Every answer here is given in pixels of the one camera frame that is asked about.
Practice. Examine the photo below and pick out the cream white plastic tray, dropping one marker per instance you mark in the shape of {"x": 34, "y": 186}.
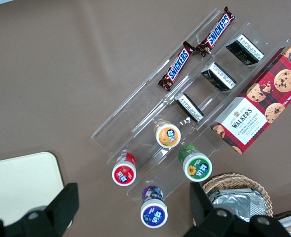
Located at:
{"x": 19, "y": 180}

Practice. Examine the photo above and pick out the red gum jar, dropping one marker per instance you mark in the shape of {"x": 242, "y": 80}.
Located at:
{"x": 123, "y": 174}

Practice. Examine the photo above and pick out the black chocolate box white label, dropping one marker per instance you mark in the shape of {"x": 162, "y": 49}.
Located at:
{"x": 190, "y": 108}
{"x": 218, "y": 77}
{"x": 244, "y": 50}

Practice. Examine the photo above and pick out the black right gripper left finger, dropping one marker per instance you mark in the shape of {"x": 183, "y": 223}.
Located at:
{"x": 56, "y": 214}

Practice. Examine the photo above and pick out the Snickers chocolate bar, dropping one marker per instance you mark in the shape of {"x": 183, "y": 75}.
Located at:
{"x": 218, "y": 30}
{"x": 177, "y": 66}

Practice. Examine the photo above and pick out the orange gum jar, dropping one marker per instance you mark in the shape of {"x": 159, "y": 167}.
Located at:
{"x": 168, "y": 135}

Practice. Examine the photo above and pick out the silver foil tray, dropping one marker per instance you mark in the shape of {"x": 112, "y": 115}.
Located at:
{"x": 234, "y": 203}

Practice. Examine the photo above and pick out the red Walkers shortbread box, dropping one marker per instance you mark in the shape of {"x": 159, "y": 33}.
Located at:
{"x": 259, "y": 103}

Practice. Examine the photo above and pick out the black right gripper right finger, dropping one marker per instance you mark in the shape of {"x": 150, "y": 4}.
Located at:
{"x": 209, "y": 224}

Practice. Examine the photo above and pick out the green gum jar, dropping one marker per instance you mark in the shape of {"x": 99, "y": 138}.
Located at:
{"x": 196, "y": 168}

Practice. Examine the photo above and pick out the light tan wicker basket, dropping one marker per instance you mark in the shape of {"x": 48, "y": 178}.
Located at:
{"x": 234, "y": 179}

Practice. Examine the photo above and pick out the clear acrylic tiered display stand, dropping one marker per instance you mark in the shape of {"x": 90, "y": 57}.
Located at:
{"x": 135, "y": 116}

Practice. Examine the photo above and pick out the purple gum jar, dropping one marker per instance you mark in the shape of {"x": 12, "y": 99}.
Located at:
{"x": 153, "y": 213}

